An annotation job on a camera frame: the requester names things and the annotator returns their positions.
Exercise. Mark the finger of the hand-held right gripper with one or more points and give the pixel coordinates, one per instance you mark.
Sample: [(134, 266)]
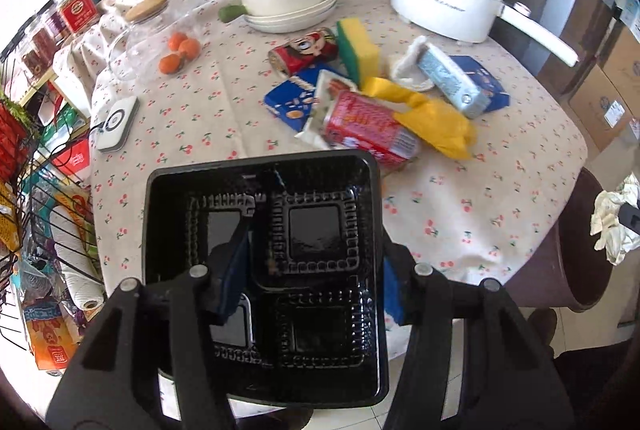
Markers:
[(632, 216)]

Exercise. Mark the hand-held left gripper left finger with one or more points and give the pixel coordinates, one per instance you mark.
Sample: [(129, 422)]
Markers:
[(235, 272)]

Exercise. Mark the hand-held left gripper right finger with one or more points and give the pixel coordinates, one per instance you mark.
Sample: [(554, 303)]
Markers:
[(395, 295)]

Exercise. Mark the black plastic meal tray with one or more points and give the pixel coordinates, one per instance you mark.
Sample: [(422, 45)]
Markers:
[(310, 230)]

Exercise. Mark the white nut packet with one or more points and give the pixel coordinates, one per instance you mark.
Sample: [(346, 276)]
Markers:
[(320, 104)]

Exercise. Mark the blue cardboard box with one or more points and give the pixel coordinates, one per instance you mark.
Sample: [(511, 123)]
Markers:
[(487, 82)]

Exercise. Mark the crumpled white paper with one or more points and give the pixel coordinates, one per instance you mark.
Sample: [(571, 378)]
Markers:
[(607, 220)]

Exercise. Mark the brown cardboard box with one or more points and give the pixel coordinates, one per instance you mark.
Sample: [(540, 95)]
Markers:
[(580, 39), (610, 94)]

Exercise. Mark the white paper towel roll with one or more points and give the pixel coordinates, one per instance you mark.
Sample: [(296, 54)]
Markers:
[(75, 255)]

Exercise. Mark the cherry print tablecloth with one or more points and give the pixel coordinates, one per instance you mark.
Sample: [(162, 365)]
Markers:
[(200, 109)]

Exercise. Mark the red snack packet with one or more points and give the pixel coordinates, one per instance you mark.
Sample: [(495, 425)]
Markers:
[(370, 124)]

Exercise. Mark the blue snack packet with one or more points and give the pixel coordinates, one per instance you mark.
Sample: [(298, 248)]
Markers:
[(290, 102)]

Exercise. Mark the white flat charger device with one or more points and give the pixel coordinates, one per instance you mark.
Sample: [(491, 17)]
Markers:
[(117, 124)]

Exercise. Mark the orange snack packet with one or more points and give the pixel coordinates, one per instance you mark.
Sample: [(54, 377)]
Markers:
[(50, 340)]

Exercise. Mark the small orange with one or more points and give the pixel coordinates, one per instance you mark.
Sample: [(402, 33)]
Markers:
[(190, 49), (176, 41), (170, 63)]

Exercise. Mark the light blue tube packet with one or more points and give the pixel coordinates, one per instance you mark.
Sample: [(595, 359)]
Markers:
[(450, 79)]

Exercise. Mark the red cartoon drink can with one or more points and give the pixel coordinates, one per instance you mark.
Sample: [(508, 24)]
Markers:
[(300, 52)]

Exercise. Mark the crumpled white tissue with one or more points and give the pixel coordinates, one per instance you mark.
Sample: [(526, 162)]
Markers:
[(407, 64)]

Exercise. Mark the yellow and green sponge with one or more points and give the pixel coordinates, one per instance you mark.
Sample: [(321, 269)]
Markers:
[(360, 52)]

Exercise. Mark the glass jar with wooden lid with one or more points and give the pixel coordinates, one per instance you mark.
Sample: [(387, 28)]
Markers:
[(145, 39)]

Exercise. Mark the cream plate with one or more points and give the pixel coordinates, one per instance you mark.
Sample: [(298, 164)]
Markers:
[(300, 28), (330, 2)]

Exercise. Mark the red label jar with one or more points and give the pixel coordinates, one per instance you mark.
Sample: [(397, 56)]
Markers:
[(77, 7)]

